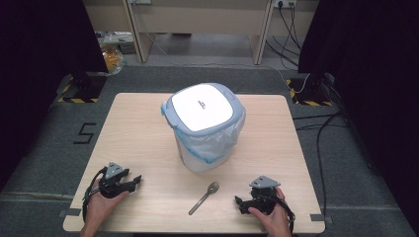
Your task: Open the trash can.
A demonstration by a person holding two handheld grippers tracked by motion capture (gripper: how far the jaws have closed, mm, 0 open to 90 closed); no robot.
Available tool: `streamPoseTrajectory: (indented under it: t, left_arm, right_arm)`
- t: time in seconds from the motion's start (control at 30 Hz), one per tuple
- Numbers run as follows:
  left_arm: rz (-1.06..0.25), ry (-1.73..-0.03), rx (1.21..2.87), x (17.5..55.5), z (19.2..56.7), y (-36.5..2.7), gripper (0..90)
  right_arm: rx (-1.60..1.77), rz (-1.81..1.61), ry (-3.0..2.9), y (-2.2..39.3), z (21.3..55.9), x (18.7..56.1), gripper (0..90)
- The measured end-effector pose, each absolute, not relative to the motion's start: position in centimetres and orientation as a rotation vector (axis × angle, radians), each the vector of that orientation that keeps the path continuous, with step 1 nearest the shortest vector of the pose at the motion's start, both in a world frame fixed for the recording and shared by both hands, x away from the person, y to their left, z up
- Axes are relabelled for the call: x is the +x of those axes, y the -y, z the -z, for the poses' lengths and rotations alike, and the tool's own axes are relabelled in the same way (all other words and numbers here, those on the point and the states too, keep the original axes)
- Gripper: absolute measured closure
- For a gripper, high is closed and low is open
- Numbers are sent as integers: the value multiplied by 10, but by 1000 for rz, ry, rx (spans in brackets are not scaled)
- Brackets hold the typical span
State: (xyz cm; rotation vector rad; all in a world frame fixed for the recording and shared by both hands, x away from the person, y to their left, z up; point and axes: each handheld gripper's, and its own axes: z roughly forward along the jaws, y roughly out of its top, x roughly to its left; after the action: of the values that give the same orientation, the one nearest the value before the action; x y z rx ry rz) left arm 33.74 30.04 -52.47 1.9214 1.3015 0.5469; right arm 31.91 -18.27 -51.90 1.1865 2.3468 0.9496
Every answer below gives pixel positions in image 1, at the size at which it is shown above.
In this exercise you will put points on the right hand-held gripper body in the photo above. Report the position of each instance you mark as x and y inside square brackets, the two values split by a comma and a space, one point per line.
[263, 194]

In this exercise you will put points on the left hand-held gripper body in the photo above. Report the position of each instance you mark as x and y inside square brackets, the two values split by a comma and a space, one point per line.
[113, 179]

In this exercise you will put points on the metal spoon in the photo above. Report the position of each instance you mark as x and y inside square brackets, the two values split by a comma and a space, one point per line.
[212, 188]

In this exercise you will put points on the white trash bin grey lid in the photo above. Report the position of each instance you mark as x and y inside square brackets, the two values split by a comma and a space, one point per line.
[199, 107]

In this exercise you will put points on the person's right hand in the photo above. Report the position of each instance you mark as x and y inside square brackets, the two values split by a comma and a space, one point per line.
[275, 217]

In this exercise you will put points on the person's left hand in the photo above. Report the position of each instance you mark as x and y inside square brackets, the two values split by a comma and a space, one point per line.
[100, 205]

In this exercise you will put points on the black tape floor mark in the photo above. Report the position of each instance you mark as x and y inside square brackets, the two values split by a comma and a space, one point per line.
[85, 133]

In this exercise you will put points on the grey tape strip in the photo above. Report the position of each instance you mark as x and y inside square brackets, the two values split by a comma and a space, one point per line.
[69, 212]
[321, 218]

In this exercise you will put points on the clear plastic bin liner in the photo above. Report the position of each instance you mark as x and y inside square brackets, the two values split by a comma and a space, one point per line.
[220, 141]

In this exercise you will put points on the black stand base striped plate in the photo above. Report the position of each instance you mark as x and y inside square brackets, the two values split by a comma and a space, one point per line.
[311, 90]
[82, 87]

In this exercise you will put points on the plastic bag with yellow contents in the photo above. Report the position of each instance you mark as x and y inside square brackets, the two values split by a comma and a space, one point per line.
[112, 59]

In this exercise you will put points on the black curtain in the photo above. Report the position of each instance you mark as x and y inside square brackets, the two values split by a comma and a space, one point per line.
[372, 82]
[39, 65]

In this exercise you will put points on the clutter of boxes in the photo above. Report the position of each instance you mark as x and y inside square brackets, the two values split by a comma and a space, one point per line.
[115, 41]

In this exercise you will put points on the beige desk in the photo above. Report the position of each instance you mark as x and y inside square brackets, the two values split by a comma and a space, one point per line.
[197, 16]

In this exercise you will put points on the white wall socket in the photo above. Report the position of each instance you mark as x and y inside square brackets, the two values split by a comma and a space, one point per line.
[285, 3]

